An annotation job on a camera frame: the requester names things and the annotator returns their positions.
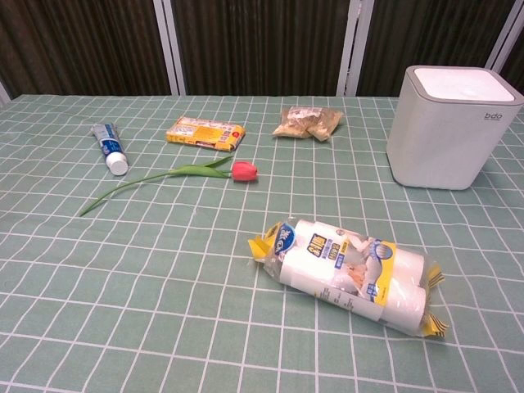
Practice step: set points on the yellow snack package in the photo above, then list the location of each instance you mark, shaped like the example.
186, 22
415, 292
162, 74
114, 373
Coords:
204, 134

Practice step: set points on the white trash bin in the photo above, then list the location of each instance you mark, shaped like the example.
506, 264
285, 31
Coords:
434, 135

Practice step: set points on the clear bag of beige snacks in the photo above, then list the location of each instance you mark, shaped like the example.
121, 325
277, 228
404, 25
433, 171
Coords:
307, 122

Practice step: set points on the green white checked tablecloth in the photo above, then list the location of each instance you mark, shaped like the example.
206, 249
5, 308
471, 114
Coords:
163, 286

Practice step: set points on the blue white toothpaste tube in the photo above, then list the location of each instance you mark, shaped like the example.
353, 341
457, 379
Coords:
110, 147

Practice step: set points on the dark folding screen panel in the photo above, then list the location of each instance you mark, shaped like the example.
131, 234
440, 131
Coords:
82, 45
516, 53
262, 45
425, 41

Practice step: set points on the red artificial tulip flower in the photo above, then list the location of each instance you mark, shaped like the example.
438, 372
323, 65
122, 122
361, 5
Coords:
243, 170

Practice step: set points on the packaged white paper rolls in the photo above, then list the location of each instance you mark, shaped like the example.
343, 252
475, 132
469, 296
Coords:
348, 274

